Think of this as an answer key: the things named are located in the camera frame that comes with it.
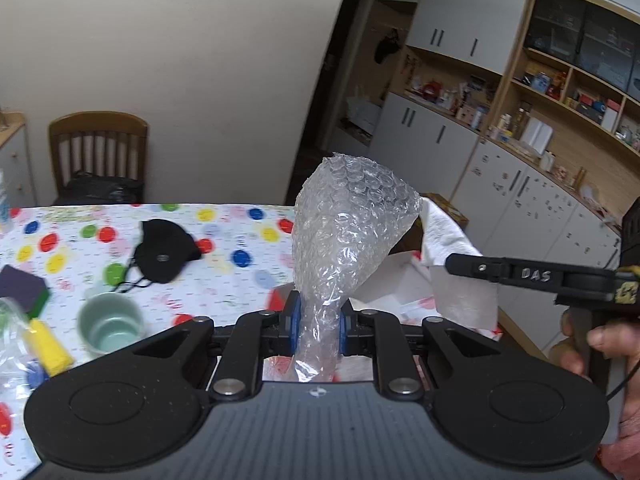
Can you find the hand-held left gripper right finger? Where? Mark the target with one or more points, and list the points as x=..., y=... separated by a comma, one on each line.
x=343, y=332

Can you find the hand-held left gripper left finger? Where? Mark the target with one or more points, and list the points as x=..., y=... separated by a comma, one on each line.
x=292, y=322

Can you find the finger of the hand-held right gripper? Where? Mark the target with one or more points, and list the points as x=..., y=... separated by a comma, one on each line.
x=480, y=268

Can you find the pale paper napkin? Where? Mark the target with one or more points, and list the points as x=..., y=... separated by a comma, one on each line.
x=465, y=300

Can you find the clear bubble wrap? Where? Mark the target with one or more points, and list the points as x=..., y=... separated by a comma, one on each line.
x=345, y=220

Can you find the person's right hand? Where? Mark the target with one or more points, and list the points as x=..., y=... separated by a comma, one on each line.
x=620, y=340

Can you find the taped cardboard box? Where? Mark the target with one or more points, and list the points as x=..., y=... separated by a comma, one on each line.
x=452, y=212

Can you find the white cabinet with stickers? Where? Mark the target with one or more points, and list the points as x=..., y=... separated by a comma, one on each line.
x=540, y=205

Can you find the polka dot tablecloth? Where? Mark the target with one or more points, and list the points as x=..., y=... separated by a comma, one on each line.
x=225, y=240

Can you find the wooden shelf unit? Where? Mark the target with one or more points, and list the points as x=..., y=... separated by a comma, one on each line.
x=567, y=160

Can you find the white base cabinet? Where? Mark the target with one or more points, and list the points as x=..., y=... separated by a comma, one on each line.
x=425, y=145

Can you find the black face mask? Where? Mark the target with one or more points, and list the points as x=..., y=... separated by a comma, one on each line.
x=160, y=255

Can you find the row of small bottles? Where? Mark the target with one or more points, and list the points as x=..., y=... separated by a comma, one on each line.
x=450, y=102

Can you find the pale green cup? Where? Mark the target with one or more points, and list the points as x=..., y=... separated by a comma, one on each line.
x=111, y=327

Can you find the group of shelf knickknacks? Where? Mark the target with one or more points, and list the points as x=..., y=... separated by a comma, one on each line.
x=590, y=102

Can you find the white shopping bag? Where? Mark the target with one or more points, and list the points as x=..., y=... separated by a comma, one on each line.
x=364, y=112

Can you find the black plastic bag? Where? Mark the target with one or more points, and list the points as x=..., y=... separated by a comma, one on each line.
x=100, y=188

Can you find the black hanging bag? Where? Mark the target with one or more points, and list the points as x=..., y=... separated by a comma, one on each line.
x=387, y=47

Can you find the yellow sponge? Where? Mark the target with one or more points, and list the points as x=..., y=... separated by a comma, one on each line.
x=50, y=350

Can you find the blue sponge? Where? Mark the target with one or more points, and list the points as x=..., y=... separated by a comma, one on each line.
x=37, y=376

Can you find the purple and green sponge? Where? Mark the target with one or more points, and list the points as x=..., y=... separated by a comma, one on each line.
x=20, y=285

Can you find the wooden chair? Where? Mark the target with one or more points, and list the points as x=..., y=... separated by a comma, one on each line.
x=95, y=122

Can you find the clear plastic bag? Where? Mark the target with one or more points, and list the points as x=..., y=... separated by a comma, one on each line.
x=9, y=355

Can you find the white wall cabinet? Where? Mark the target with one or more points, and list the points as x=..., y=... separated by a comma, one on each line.
x=465, y=15

